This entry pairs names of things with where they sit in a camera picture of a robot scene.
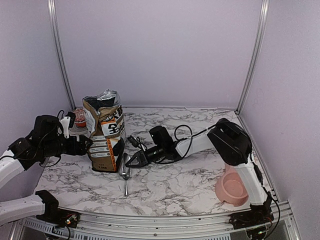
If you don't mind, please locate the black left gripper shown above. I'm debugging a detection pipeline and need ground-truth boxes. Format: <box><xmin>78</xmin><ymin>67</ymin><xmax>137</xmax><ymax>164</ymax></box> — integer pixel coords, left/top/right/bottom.
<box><xmin>41</xmin><ymin>134</ymin><xmax>93</xmax><ymax>158</ymax></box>

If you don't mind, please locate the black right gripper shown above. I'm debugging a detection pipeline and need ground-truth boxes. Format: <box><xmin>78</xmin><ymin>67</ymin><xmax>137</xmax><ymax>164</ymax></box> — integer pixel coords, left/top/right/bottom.
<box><xmin>125</xmin><ymin>144</ymin><xmax>165</xmax><ymax>168</ymax></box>

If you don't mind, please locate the silver metal scoop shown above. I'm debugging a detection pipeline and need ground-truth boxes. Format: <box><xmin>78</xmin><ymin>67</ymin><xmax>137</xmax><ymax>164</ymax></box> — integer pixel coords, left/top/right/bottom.
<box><xmin>118</xmin><ymin>152</ymin><xmax>131</xmax><ymax>197</ymax></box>

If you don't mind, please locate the brown white dog food bag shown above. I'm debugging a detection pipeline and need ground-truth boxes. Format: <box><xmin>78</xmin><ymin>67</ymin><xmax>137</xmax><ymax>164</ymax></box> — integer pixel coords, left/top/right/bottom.
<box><xmin>82</xmin><ymin>89</ymin><xmax>126</xmax><ymax>173</ymax></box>

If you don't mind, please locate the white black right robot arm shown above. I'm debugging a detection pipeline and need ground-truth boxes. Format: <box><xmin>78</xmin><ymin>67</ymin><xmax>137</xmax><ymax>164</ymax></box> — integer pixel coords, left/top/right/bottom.
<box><xmin>124</xmin><ymin>118</ymin><xmax>274</xmax><ymax>229</ymax></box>

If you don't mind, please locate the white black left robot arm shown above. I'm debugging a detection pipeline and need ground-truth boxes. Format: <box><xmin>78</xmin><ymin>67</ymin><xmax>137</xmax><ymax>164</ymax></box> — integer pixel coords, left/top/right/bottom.
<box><xmin>0</xmin><ymin>112</ymin><xmax>93</xmax><ymax>228</ymax></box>

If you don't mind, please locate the pink double pet bowl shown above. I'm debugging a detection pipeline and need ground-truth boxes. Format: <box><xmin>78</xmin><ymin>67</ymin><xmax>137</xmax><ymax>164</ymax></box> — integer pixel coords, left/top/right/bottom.
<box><xmin>214</xmin><ymin>163</ymin><xmax>249</xmax><ymax>207</ymax></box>

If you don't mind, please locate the beige ceramic plate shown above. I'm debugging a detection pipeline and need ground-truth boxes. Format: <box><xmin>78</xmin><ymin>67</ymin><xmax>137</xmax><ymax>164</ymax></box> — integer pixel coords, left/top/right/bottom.
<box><xmin>69</xmin><ymin>124</ymin><xmax>88</xmax><ymax>137</ymax></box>

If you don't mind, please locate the red patterned ceramic bowl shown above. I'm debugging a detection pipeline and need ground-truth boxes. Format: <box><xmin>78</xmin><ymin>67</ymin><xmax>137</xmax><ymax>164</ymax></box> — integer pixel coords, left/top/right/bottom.
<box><xmin>73</xmin><ymin>108</ymin><xmax>86</xmax><ymax>128</ymax></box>

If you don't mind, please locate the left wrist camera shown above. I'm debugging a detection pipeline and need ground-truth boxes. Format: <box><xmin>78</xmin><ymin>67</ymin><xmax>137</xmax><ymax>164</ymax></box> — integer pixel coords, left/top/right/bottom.
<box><xmin>59</xmin><ymin>111</ymin><xmax>76</xmax><ymax>139</ymax></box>

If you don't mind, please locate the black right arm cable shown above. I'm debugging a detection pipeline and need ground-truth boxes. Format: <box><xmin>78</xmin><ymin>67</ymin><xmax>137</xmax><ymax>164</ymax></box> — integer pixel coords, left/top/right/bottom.
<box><xmin>154</xmin><ymin>124</ymin><xmax>216</xmax><ymax>165</ymax></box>

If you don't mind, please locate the front aluminium frame rail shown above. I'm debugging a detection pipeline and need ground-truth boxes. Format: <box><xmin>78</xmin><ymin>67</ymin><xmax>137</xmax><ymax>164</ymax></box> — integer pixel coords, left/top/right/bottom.
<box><xmin>7</xmin><ymin>199</ymin><xmax>303</xmax><ymax>240</ymax></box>

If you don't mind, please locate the left aluminium frame post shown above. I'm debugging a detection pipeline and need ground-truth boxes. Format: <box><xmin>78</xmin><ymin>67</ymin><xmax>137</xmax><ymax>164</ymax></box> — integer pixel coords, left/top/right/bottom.
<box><xmin>47</xmin><ymin>0</ymin><xmax>76</xmax><ymax>110</ymax></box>

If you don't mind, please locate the aluminium frame post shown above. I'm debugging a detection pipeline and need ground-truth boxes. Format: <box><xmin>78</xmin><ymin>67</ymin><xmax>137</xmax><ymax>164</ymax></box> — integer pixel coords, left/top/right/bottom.
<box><xmin>47</xmin><ymin>0</ymin><xmax>76</xmax><ymax>110</ymax></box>
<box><xmin>236</xmin><ymin>0</ymin><xmax>270</xmax><ymax>115</ymax></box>

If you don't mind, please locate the right aluminium frame post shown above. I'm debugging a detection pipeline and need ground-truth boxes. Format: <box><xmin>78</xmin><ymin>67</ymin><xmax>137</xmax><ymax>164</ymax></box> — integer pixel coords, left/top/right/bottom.
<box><xmin>236</xmin><ymin>0</ymin><xmax>270</xmax><ymax>115</ymax></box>

